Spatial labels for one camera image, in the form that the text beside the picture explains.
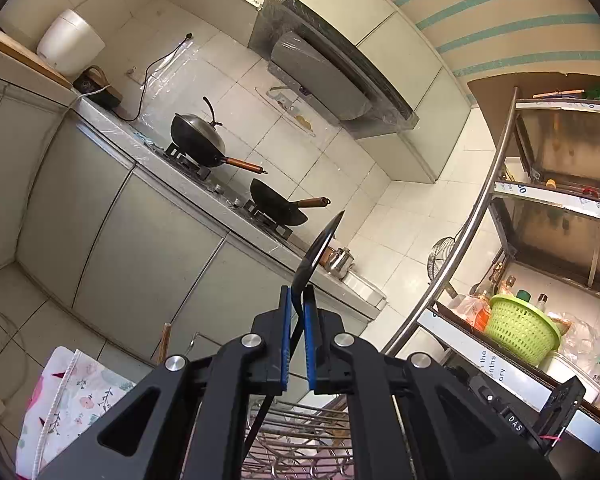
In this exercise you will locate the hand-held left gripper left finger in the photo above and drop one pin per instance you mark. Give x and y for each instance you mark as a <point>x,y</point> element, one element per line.
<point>284,340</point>

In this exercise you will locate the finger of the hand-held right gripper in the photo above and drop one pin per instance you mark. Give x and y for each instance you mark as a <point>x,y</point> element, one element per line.
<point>500,405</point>

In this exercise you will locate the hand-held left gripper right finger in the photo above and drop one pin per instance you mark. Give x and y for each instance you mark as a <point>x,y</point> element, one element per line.
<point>310,340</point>

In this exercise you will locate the black plastic spoon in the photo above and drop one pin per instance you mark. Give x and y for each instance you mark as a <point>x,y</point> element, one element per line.
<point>316,255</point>

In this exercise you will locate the white plastic container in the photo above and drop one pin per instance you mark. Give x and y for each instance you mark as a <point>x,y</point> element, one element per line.
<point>567,372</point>

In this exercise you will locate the green plastic basket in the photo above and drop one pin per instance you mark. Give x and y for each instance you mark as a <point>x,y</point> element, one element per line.
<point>522,330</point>

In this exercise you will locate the small steel pot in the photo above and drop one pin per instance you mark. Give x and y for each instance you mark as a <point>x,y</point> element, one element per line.
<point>341,262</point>

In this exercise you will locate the orange plastic bag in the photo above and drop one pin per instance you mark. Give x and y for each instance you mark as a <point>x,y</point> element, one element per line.
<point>472,312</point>

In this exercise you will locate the dark capped bottle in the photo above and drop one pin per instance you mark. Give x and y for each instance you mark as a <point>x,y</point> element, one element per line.
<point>541,301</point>

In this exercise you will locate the green capped bottle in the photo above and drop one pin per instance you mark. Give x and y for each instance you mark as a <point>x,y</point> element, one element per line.
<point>523,294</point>

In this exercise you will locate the open black wok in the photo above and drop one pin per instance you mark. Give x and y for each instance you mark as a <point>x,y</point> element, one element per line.
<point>275,205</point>

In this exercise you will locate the metal fan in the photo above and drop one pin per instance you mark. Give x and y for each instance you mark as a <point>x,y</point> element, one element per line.
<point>439,260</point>

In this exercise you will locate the grey kitchen base cabinets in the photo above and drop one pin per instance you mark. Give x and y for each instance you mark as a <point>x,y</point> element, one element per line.
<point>155,260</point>

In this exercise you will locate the gas stove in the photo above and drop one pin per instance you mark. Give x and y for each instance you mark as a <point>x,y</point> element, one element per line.
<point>220,195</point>

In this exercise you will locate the stainless steel shelf unit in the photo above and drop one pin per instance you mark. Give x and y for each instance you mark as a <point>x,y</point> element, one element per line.
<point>480,220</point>

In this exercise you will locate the floral printed cloth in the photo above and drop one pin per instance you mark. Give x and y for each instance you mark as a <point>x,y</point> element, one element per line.
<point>80,410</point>

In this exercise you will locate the lidded black wok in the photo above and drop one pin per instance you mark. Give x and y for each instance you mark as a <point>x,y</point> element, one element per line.
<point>197,140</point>

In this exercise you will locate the range hood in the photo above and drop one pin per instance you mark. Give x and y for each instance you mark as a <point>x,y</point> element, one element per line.
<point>320,70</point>

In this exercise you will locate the black electric pot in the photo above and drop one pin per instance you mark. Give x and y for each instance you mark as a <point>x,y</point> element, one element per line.
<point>97,92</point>

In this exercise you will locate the white rice cooker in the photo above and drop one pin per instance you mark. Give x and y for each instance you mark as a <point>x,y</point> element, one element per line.
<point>70,42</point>

